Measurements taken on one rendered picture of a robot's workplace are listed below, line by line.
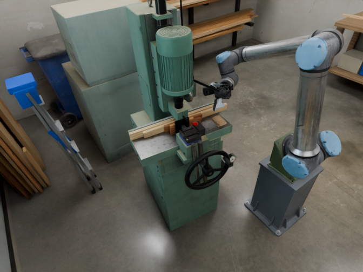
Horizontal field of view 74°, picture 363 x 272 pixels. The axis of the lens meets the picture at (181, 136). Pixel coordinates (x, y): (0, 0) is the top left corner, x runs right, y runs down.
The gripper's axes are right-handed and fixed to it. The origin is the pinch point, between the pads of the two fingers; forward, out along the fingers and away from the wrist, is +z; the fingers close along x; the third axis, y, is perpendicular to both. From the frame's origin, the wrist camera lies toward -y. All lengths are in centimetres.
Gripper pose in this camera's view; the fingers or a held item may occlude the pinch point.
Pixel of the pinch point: (210, 98)
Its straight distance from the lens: 131.8
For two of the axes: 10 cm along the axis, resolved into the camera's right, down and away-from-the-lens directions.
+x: 1.7, 8.8, 4.4
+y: 8.9, 0.5, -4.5
